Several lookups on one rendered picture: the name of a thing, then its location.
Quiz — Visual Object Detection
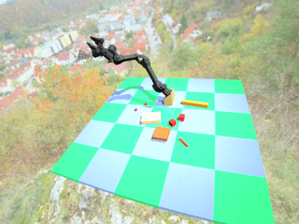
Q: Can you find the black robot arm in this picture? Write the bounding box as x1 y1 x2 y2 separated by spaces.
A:
104 44 172 97

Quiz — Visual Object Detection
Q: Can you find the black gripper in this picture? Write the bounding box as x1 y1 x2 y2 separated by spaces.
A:
87 36 108 57

